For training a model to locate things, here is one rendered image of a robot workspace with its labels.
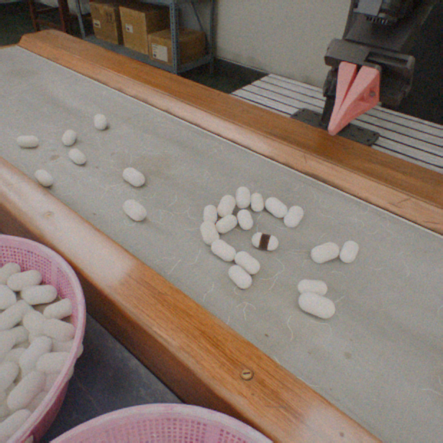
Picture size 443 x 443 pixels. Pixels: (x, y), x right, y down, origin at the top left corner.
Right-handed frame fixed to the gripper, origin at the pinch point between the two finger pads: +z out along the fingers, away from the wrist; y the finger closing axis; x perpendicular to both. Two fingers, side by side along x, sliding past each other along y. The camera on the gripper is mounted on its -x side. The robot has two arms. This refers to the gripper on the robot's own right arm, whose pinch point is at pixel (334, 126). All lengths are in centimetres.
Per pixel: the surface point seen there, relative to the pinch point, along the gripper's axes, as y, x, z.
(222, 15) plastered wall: -173, 158, -116
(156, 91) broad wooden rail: -40.5, 11.4, 0.9
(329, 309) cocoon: 10.8, -4.0, 19.5
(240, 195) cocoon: -7.1, 1.5, 12.8
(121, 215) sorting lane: -17.7, -4.9, 23.4
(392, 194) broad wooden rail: 8.6, 11.3, 1.6
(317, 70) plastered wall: -91, 173, -105
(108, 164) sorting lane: -29.0, -0.7, 18.5
